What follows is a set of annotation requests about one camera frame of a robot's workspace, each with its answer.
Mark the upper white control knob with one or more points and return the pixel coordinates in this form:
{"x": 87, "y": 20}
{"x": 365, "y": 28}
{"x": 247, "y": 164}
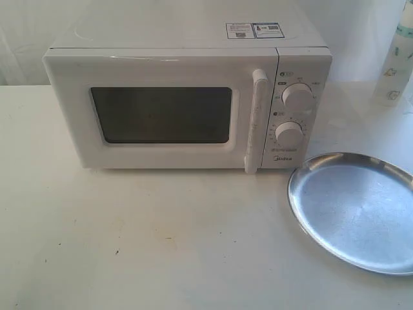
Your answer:
{"x": 298, "y": 97}

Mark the white microwave oven body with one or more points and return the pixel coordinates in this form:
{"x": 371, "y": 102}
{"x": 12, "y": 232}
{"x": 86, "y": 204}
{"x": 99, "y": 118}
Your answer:
{"x": 303, "y": 55}

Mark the lower white control knob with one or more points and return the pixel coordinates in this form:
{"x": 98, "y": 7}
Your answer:
{"x": 289, "y": 134}

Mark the white control knob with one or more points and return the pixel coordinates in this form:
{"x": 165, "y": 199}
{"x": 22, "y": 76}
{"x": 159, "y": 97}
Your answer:
{"x": 289, "y": 134}
{"x": 298, "y": 97}

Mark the white printed paper labels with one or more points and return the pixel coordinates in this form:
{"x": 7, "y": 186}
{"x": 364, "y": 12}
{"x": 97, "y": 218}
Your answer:
{"x": 270, "y": 30}

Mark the round silver metal plate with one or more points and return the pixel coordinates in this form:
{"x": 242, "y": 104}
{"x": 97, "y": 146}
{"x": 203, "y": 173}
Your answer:
{"x": 356, "y": 207}

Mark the white microwave door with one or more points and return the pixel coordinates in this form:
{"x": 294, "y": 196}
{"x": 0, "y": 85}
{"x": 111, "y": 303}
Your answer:
{"x": 165, "y": 109}

